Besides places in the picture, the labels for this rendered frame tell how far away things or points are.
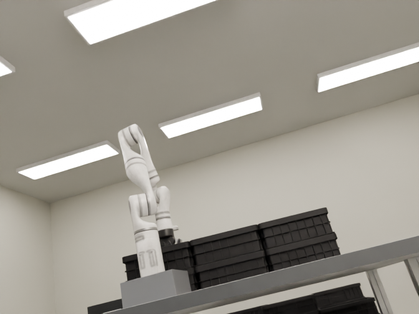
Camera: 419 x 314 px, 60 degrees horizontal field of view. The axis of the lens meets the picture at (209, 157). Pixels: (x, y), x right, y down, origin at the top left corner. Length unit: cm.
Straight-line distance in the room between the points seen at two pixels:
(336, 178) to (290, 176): 62
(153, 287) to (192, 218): 406
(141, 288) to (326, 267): 62
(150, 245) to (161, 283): 18
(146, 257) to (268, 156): 414
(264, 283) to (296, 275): 9
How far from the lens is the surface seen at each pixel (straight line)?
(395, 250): 108
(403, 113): 579
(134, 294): 133
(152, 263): 140
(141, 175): 155
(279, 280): 105
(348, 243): 512
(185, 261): 159
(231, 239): 158
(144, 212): 146
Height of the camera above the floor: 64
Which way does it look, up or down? 23 degrees up
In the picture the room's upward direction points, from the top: 13 degrees counter-clockwise
